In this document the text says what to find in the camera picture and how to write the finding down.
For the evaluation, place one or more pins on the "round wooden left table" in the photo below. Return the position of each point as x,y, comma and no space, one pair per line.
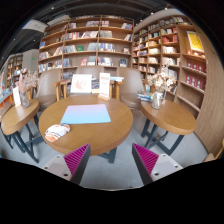
15,119

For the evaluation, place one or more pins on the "stack of books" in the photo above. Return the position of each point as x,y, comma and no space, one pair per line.
144,96

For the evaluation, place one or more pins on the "beige armchair right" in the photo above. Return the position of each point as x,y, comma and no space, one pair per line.
132,84

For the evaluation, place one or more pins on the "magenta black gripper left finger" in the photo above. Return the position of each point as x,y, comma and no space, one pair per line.
70,166

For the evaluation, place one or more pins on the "small white card sign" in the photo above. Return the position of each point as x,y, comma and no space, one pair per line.
16,96

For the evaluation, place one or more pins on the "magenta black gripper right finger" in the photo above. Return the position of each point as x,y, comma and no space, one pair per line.
152,166

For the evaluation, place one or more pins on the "large wooden bookshelf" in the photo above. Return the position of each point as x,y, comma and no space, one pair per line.
87,41

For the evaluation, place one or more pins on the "glass vase dried flowers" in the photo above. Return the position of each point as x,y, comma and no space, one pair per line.
27,80
163,81

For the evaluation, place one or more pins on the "white orange standing sign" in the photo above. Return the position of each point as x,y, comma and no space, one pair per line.
104,86

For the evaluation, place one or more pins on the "glass vase dried flowers right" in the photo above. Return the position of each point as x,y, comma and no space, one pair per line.
163,81

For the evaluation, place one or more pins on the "beige armchair left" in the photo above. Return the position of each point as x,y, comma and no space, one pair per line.
47,94

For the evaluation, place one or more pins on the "round wooden right table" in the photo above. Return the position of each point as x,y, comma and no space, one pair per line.
170,117

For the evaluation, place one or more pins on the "curved wooden side bookshelf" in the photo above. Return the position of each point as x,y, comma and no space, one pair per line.
162,38

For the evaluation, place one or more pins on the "yellow poster on shelf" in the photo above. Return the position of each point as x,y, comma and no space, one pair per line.
194,41

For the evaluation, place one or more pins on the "white framed picture sign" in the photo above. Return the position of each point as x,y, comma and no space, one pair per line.
81,83

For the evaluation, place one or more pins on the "glass vase dried flowers left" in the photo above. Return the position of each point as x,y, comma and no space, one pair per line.
27,80

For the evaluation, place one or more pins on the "beige armchair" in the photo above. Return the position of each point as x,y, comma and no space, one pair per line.
132,84
47,94

